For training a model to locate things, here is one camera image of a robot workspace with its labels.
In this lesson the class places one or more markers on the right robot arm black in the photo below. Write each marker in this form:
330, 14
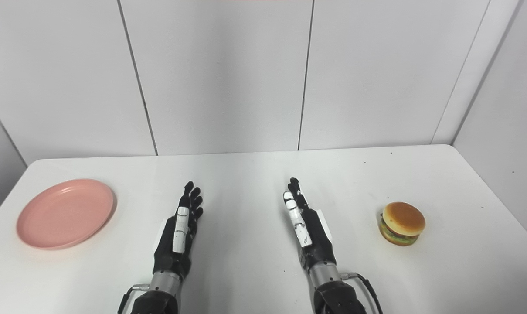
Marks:
333, 290

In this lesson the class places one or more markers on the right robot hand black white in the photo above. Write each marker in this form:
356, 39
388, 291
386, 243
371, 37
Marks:
311, 235

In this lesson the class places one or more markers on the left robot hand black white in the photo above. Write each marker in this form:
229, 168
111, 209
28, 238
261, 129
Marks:
176, 244

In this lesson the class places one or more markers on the toy hamburger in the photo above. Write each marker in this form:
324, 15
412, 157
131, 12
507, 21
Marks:
402, 223

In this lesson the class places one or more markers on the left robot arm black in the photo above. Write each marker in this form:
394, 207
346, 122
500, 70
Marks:
158, 292

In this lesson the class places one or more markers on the pink plate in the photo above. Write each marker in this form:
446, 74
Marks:
66, 213

